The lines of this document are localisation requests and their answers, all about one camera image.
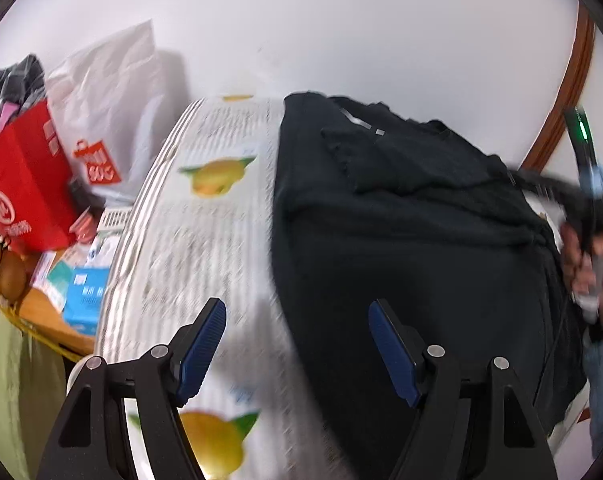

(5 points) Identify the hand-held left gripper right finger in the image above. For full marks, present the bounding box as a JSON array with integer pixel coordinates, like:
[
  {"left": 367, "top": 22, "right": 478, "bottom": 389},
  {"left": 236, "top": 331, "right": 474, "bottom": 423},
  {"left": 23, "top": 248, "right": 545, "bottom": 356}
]
[{"left": 368, "top": 298, "right": 559, "bottom": 480}]

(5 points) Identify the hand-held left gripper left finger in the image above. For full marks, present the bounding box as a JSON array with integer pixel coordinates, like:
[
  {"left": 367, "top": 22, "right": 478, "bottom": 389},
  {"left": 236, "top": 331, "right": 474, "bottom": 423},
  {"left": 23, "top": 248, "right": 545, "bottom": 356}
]
[{"left": 35, "top": 297, "right": 228, "bottom": 480}]

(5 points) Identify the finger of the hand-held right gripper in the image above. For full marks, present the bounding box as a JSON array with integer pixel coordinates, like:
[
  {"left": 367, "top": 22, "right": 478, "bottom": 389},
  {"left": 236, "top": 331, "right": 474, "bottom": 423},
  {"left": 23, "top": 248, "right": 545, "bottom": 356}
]
[{"left": 505, "top": 167, "right": 583, "bottom": 209}]

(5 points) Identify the black garment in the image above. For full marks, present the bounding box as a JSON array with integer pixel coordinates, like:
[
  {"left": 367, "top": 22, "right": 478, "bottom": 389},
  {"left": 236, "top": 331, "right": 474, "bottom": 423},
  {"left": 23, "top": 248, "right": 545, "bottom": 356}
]
[{"left": 270, "top": 92, "right": 591, "bottom": 480}]

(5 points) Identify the fruit print tablecloth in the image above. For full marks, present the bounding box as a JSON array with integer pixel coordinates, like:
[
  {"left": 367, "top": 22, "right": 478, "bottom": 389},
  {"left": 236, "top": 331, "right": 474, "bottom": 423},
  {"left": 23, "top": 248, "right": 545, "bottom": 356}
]
[{"left": 95, "top": 95, "right": 591, "bottom": 480}]

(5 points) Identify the blue box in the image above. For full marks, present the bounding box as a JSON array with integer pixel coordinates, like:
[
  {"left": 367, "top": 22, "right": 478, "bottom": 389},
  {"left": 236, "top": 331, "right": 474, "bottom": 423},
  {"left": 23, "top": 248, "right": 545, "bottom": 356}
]
[{"left": 62, "top": 267, "right": 111, "bottom": 337}]

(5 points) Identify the green and white box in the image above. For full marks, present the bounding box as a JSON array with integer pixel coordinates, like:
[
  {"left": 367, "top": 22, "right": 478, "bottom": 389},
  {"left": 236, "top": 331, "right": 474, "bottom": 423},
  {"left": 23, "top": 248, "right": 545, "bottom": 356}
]
[{"left": 32, "top": 250, "right": 78, "bottom": 307}]

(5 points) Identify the green cloth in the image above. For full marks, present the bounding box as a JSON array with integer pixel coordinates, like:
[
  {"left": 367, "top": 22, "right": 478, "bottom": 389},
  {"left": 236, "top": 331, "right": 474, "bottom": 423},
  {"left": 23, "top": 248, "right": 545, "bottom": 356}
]
[{"left": 0, "top": 305, "right": 68, "bottom": 480}]

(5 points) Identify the red paper bag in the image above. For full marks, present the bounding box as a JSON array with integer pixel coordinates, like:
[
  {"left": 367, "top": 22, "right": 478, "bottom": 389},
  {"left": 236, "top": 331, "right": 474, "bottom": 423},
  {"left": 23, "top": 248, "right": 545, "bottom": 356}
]
[{"left": 0, "top": 100, "right": 96, "bottom": 253}]

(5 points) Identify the white plastic bag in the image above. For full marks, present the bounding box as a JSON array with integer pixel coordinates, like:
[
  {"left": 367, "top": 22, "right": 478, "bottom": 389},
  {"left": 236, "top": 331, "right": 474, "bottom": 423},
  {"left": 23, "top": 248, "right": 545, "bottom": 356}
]
[{"left": 46, "top": 19, "right": 189, "bottom": 206}]

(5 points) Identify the wooden door frame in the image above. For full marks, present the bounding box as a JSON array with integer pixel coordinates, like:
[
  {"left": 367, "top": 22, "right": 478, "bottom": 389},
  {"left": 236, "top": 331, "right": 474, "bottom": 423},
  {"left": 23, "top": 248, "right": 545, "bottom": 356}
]
[{"left": 520, "top": 0, "right": 596, "bottom": 172}]

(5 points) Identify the yellow wire basket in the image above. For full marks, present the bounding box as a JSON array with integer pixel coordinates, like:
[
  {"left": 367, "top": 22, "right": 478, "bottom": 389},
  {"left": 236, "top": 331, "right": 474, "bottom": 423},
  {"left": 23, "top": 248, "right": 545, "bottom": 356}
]
[{"left": 0, "top": 260, "right": 98, "bottom": 363}]

